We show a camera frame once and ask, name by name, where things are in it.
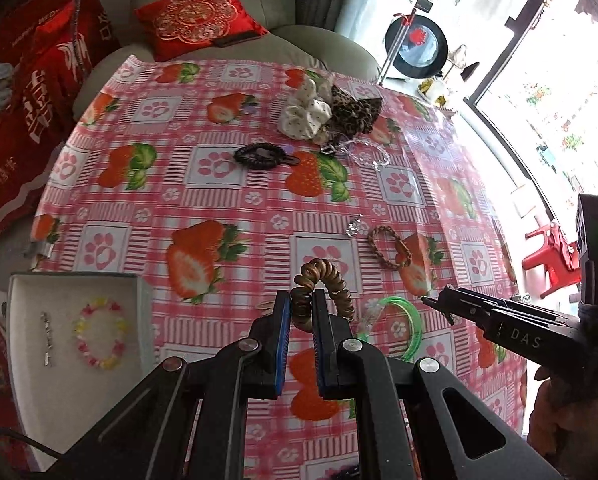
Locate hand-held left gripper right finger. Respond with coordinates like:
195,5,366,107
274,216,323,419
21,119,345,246
311,289,565,480

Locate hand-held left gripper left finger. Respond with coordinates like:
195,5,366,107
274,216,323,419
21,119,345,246
44,290,292,480

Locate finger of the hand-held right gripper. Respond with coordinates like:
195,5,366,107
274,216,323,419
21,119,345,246
420,293,501,329
443,284,576,324

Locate green plastic bangle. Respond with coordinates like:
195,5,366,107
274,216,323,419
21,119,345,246
358,296,423,362

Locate brown spiral hair tie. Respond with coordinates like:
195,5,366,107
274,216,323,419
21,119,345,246
290,258,356,334

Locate brown braided bracelet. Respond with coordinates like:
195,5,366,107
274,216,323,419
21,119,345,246
367,225,411,270

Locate white shallow box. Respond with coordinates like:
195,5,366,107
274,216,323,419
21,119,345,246
6,272,155,472

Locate person's right hand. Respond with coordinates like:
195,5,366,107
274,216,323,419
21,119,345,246
526,367,598,462

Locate red plastic stool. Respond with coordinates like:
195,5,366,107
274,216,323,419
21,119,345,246
521,222,583,299

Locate small silver earring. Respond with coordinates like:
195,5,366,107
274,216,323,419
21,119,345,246
345,215,369,239

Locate pink strawberry print tablecloth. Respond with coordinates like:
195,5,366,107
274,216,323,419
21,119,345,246
31,55,530,480

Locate leopard print scrunchie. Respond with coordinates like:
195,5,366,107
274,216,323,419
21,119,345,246
323,85,384,137

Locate silver duckbill hair clip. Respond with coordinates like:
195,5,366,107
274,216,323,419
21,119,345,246
39,311,55,367

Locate white dotted scrunchie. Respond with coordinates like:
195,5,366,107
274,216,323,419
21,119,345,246
277,79,333,140

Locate black round decorative plate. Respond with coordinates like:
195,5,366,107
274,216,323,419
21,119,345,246
384,15,449,80

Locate metal binder clip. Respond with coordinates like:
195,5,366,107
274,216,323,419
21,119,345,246
26,239,55,261

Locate dark phone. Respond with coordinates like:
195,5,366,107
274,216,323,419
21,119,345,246
213,30,259,49

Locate red printed sofa cover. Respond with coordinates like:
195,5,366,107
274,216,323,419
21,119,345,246
0,0,120,244

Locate red embroidered cushion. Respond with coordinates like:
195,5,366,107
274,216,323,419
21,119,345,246
134,0,270,63

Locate grey lamp pole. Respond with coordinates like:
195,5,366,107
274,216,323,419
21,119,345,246
71,0,92,82

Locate clear bead bracelet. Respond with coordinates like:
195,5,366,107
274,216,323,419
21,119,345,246
338,139,391,171

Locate black scalloped hair tie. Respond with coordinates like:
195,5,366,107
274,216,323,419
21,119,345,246
233,142,289,166

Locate pastel bead bracelet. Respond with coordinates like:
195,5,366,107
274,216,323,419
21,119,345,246
72,297,131,371

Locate black chain bracelet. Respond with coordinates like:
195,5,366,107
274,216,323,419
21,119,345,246
320,135,347,157

